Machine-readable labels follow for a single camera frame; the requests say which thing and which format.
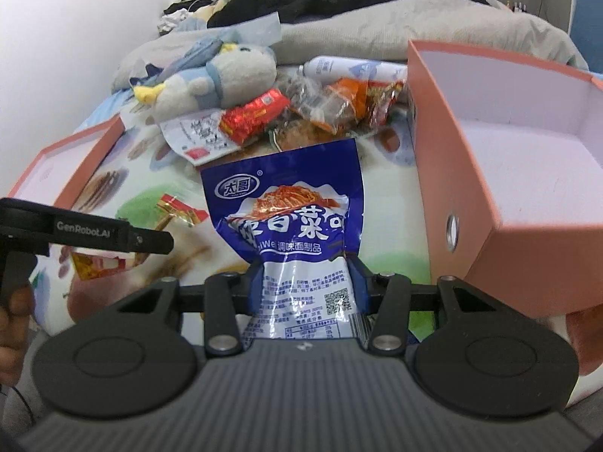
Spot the white spray bottle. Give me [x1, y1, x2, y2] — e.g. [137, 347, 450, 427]
[300, 55, 408, 85]

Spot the pink box right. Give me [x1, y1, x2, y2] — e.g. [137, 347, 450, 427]
[408, 41, 602, 317]

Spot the printed bed sheet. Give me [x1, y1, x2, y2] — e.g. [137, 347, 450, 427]
[34, 105, 433, 335]

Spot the clothes pile by wall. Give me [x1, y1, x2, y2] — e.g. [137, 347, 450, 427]
[156, 0, 218, 36]

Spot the white red snack packet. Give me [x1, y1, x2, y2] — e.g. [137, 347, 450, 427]
[159, 109, 241, 166]

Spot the blue white plush penguin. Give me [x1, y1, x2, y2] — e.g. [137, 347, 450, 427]
[133, 43, 277, 121]

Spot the grey blanket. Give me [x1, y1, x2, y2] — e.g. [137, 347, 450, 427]
[112, 0, 588, 91]

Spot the orange red snack packet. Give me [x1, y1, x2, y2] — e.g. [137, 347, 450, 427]
[323, 78, 404, 134]

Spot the left human hand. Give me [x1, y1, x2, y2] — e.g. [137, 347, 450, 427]
[0, 285, 35, 387]

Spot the pink box lid left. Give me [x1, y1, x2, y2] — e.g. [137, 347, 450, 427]
[8, 115, 125, 209]

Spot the blue chair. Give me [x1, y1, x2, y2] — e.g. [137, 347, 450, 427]
[569, 0, 603, 75]

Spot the blue white snack bag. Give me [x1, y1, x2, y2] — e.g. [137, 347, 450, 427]
[200, 139, 364, 343]

